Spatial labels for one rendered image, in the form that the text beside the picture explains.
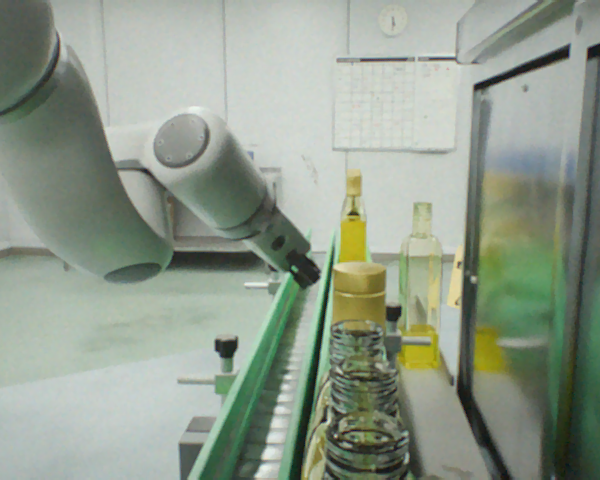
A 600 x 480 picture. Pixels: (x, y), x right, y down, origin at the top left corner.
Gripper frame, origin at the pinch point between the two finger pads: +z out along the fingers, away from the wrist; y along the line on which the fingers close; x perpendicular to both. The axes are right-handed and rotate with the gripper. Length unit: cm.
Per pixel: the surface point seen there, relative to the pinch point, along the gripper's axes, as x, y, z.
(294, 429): 12.3, -18.0, -8.9
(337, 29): -213, 312, 391
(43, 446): 48, 18, 21
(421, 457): 6.4, -26.9, 7.4
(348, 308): 1.4, -21.2, -31.9
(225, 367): 14.5, -4.8, -0.5
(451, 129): -220, 184, 458
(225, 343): 12.3, -3.6, -2.6
